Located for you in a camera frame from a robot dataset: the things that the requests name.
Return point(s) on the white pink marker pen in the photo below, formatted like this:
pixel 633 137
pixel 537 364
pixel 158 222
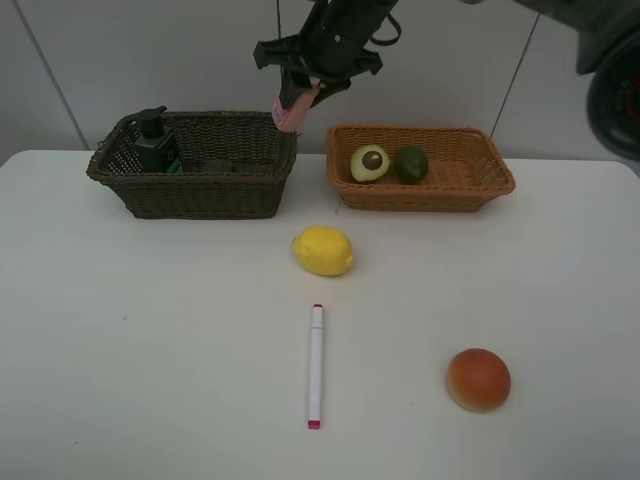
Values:
pixel 315 368

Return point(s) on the dark brown wicker basket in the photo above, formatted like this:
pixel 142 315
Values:
pixel 246 136

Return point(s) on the pink squeeze bottle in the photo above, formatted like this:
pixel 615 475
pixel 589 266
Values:
pixel 290 119

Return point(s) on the yellow lemon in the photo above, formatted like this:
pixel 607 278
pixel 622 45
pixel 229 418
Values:
pixel 323 251

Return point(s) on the black whiteboard eraser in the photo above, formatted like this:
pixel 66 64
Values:
pixel 225 166

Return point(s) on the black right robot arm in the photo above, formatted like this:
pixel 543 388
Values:
pixel 608 50

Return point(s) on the dark green pump bottle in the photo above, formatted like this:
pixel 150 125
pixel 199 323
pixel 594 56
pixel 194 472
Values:
pixel 156 145

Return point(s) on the halved avocado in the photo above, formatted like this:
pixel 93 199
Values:
pixel 369 163

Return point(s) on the green lime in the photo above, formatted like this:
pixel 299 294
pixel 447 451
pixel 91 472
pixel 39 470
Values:
pixel 410 164

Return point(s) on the orange wicker basket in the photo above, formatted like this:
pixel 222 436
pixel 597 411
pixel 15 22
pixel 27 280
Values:
pixel 465 172

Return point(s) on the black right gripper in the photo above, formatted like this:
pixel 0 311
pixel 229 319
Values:
pixel 330 47

